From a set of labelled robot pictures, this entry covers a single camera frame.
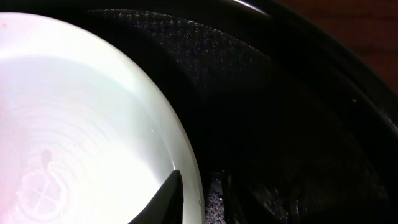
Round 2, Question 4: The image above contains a mint plate small red stain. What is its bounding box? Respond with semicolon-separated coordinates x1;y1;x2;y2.
1;12;205;223

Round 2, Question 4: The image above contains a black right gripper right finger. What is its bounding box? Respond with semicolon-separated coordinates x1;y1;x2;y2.
221;174;247;224

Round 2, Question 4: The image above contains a black round tray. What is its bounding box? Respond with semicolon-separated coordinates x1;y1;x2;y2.
1;0;397;223

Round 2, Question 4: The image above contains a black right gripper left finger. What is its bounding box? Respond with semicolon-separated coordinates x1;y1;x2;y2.
129;170;183;224

